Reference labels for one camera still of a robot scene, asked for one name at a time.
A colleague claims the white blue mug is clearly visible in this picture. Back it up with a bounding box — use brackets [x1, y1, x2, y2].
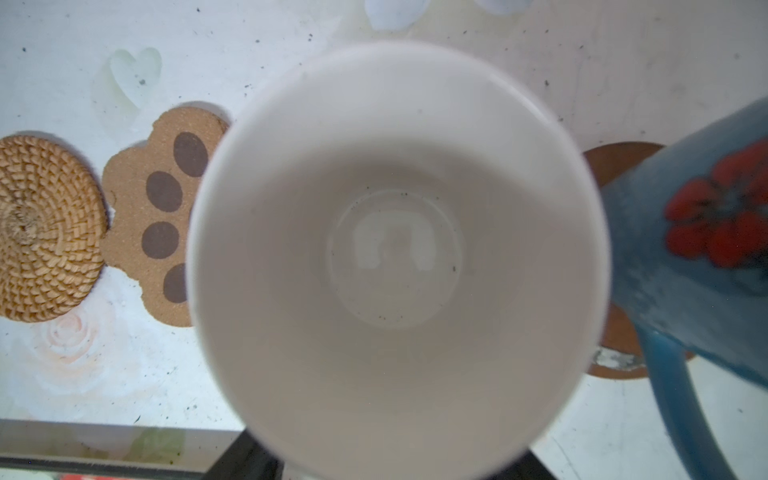
[601, 99, 767, 479]

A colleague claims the brown paw shaped coaster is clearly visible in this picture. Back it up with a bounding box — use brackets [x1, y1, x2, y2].
[101, 106, 228, 327]

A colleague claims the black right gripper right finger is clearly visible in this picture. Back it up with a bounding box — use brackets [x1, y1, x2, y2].
[487, 450, 556, 480]

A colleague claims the white purple mug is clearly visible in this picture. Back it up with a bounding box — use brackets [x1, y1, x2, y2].
[186, 41, 610, 479]

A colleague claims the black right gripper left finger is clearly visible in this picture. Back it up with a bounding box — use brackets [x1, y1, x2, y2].
[202, 430, 282, 480]

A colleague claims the glossy dark brown coaster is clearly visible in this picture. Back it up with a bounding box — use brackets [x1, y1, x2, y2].
[584, 135, 713, 388]

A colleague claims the strawberry print serving tray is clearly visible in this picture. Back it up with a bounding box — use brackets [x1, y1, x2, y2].
[1, 419, 241, 479]

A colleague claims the tan wicker coaster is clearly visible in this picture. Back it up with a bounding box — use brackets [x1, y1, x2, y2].
[1, 135, 108, 323]

